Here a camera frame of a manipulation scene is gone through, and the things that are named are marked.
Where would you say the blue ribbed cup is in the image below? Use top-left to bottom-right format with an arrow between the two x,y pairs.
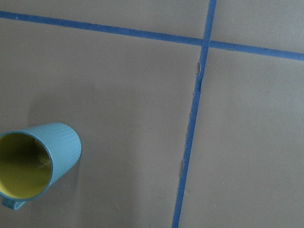
0,123 -> 81,210

